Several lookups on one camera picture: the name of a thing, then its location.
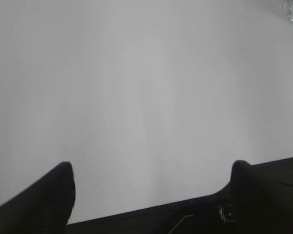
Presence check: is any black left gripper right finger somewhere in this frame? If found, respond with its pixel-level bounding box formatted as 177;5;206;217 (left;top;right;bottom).
230;160;293;234

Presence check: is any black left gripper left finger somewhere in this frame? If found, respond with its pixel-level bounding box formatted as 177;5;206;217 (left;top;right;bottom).
0;162;76;234

